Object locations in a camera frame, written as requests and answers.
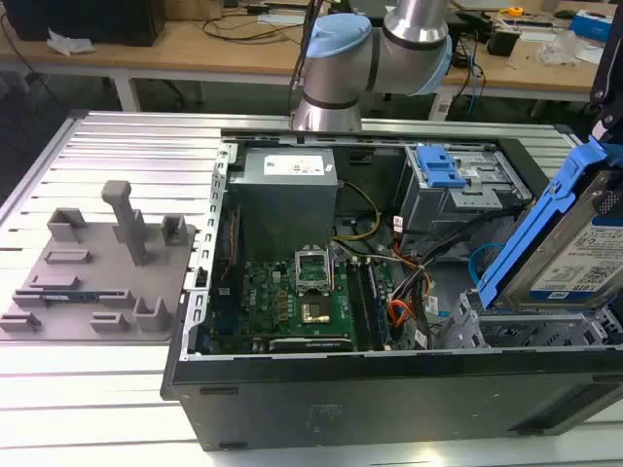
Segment yellow black power wires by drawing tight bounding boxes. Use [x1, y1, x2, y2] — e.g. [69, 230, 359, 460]
[330, 181, 382, 242]

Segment clear plastic bag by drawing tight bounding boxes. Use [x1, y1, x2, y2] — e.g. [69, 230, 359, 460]
[536, 28, 579, 65]

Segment blue disk wire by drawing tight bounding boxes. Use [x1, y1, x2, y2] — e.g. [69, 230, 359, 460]
[467, 240, 503, 289]

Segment wooden desk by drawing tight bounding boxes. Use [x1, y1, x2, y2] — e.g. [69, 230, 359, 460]
[0, 0, 614, 104]

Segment CPU socket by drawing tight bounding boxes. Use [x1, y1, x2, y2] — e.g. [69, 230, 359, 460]
[297, 289, 335, 326]

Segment black desk cable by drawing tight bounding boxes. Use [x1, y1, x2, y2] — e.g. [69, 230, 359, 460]
[201, 13, 304, 44]

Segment green motherboard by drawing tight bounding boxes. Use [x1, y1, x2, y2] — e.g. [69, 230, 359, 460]
[208, 257, 396, 354]

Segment small black box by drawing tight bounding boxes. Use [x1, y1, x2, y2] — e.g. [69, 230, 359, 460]
[485, 23, 523, 57]

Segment black wire bundle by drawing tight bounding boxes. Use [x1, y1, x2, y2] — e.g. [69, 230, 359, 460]
[388, 213, 517, 349]

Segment gray parts rack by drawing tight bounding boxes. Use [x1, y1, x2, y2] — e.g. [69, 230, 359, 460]
[0, 179, 202, 342]

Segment black arm base cables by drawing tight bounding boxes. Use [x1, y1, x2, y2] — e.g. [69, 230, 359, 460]
[287, 0, 328, 114]

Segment white crumpled paper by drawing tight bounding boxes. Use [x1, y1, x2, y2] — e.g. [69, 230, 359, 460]
[45, 26, 96, 55]

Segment blue drive cage latch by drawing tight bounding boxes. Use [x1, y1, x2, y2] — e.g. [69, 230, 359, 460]
[416, 144, 469, 190]

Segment blue hanging cable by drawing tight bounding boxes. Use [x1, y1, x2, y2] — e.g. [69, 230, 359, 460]
[465, 42, 485, 114]

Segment black open PC case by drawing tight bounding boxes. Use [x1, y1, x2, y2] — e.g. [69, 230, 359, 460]
[160, 126, 623, 451]

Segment thin red wire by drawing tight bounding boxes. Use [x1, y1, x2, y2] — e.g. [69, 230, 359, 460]
[217, 206, 242, 289]

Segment black graphics card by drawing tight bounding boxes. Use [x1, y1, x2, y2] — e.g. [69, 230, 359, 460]
[267, 337, 354, 354]

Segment blue cardboard box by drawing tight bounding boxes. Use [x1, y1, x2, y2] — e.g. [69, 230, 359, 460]
[568, 8, 617, 43]

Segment metal disk bay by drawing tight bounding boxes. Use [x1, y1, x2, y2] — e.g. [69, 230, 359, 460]
[443, 287, 623, 349]

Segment metal socket cover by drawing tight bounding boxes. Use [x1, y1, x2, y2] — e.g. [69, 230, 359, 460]
[294, 244, 333, 294]

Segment RAM stick on rack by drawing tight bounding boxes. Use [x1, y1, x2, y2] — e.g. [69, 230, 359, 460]
[41, 290, 101, 304]

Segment hard disk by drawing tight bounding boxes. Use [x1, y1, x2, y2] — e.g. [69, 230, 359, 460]
[475, 134, 623, 313]

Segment metal drive cage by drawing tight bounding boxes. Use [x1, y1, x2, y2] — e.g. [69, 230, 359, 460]
[392, 143, 532, 235]

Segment black RAM slot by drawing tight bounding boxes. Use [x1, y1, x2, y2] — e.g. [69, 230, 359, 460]
[346, 260, 374, 352]

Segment orange red wire bundle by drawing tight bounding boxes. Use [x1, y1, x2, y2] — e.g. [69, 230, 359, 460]
[388, 300, 416, 338]

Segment large black box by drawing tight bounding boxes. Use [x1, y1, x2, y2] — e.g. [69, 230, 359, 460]
[2, 0, 167, 48]

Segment gray power supply unit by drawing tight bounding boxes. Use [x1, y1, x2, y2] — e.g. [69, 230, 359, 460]
[227, 147, 345, 264]

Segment installed RAM stick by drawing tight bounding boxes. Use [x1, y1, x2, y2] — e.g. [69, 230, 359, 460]
[364, 261, 394, 350]

